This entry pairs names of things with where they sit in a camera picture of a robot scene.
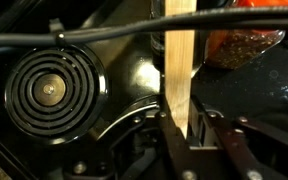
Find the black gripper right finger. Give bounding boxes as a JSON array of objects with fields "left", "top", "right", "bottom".
[{"left": 192, "top": 97, "right": 261, "bottom": 180}]

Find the black electric stove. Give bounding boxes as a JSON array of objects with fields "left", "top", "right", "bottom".
[{"left": 0, "top": 0, "right": 288, "bottom": 180}]

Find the light wooden spoon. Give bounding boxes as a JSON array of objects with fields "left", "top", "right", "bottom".
[{"left": 164, "top": 0, "right": 198, "bottom": 139}]

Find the front left coil burner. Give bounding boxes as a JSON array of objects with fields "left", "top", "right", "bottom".
[{"left": 4, "top": 46, "right": 108, "bottom": 145}]

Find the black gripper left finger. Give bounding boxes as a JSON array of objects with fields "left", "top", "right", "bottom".
[{"left": 156, "top": 96, "right": 198, "bottom": 180}]

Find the red-capped spice jar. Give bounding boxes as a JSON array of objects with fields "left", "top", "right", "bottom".
[{"left": 205, "top": 0, "right": 288, "bottom": 69}]

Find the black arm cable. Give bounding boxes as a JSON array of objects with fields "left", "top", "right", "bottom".
[{"left": 0, "top": 6, "right": 288, "bottom": 48}]

